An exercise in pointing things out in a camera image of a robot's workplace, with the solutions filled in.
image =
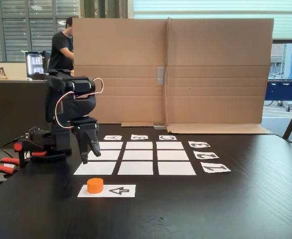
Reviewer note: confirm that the white nine-square grid sheet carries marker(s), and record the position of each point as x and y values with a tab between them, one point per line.
138	155

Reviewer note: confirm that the paper sheet number 1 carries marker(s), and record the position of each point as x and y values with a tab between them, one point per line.
215	168

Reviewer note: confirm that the paper sheet letter C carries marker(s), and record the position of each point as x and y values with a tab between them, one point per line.
168	137

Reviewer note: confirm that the paper sheet letter A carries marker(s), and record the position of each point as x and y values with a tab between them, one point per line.
113	137

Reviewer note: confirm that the paper sheet number 2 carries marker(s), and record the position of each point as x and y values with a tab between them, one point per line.
206	155

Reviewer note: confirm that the black orange screw clamp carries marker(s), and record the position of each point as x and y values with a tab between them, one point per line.
17	147

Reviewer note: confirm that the black mini fridge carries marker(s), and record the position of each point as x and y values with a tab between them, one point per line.
36	64

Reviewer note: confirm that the dark counter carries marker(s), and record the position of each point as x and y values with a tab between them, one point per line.
11	112

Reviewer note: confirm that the white arrow paper sheet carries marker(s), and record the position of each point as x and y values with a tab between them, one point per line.
121	191

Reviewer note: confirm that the round orange token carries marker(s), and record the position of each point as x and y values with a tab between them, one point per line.
95	186

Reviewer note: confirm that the grey tape strip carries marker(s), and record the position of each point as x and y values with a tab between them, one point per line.
160	126
160	76

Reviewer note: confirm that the brown cardboard screen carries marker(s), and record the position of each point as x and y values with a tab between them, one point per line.
210	74

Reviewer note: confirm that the paper sheet letter B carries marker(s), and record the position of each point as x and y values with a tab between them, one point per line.
139	137

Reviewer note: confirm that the paper sheet number 3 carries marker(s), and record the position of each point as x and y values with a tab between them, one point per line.
198	145

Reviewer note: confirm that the standing person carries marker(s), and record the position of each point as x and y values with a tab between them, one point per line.
60	49

